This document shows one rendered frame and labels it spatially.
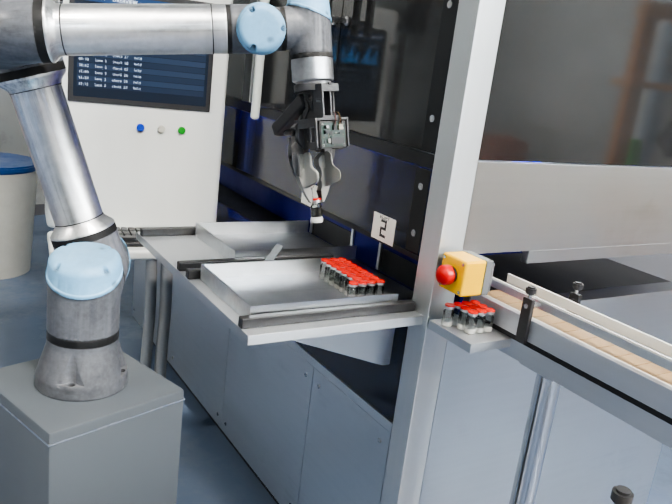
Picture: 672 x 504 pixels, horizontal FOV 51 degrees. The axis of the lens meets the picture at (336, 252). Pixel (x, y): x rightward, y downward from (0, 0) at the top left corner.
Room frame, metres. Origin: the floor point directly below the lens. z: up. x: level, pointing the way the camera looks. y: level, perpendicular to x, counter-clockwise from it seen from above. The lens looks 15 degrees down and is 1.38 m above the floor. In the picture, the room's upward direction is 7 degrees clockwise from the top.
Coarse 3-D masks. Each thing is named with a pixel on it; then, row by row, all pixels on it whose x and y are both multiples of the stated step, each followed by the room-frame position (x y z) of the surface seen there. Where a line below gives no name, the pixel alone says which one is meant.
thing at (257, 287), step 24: (216, 264) 1.47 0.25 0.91; (240, 264) 1.50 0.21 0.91; (264, 264) 1.53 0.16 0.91; (288, 264) 1.56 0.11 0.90; (312, 264) 1.60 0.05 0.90; (216, 288) 1.37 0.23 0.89; (240, 288) 1.42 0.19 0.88; (264, 288) 1.44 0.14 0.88; (288, 288) 1.46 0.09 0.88; (312, 288) 1.48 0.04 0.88; (240, 312) 1.27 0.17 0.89; (264, 312) 1.25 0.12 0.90
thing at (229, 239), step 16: (208, 224) 1.81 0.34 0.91; (224, 224) 1.84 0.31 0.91; (240, 224) 1.87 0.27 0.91; (256, 224) 1.89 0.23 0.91; (272, 224) 1.92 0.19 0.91; (288, 224) 1.95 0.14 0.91; (304, 224) 1.97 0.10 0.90; (208, 240) 1.72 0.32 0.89; (224, 240) 1.78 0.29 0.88; (240, 240) 1.80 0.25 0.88; (256, 240) 1.82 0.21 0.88; (272, 240) 1.84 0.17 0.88; (288, 240) 1.86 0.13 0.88; (304, 240) 1.88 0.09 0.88; (320, 240) 1.90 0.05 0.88; (224, 256) 1.63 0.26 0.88; (240, 256) 1.59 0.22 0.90; (256, 256) 1.61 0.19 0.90; (336, 256) 1.74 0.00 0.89; (352, 256) 1.76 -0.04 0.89
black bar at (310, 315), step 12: (408, 300) 1.43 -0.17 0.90; (276, 312) 1.26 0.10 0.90; (288, 312) 1.27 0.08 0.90; (300, 312) 1.27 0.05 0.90; (312, 312) 1.28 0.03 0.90; (324, 312) 1.30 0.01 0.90; (336, 312) 1.31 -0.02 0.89; (348, 312) 1.33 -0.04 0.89; (360, 312) 1.34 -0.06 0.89; (372, 312) 1.36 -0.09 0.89; (384, 312) 1.38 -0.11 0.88; (396, 312) 1.39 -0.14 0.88; (240, 324) 1.21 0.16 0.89; (252, 324) 1.21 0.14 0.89; (264, 324) 1.23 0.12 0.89; (276, 324) 1.24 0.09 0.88
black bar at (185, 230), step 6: (144, 228) 1.73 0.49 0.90; (150, 228) 1.74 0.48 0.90; (156, 228) 1.75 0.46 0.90; (162, 228) 1.76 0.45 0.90; (168, 228) 1.76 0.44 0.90; (174, 228) 1.77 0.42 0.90; (180, 228) 1.78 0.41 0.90; (186, 228) 1.79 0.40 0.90; (192, 228) 1.80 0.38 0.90; (144, 234) 1.73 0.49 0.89; (150, 234) 1.74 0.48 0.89; (156, 234) 1.75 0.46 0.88; (162, 234) 1.75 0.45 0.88; (168, 234) 1.76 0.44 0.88; (174, 234) 1.77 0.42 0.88; (180, 234) 1.78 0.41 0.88; (186, 234) 1.79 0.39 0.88; (192, 234) 1.80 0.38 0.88
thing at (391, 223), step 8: (376, 216) 1.57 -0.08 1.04; (384, 216) 1.55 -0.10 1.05; (376, 224) 1.57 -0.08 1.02; (384, 224) 1.54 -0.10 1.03; (392, 224) 1.52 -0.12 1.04; (376, 232) 1.57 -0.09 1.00; (384, 232) 1.54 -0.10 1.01; (392, 232) 1.52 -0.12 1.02; (384, 240) 1.54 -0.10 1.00; (392, 240) 1.51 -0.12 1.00
